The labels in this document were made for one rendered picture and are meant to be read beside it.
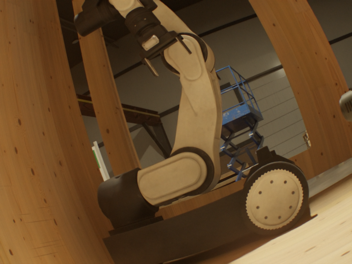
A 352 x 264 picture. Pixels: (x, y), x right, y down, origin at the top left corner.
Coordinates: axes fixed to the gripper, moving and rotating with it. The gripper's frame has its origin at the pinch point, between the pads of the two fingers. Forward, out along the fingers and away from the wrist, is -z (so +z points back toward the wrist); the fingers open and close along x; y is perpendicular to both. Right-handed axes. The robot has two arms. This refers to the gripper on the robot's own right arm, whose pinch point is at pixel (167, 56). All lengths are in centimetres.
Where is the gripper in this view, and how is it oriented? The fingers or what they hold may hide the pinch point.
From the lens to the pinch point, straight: 136.5
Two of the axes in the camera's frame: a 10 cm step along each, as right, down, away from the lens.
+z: -5.4, -8.2, 1.9
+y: 2.5, 0.7, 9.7
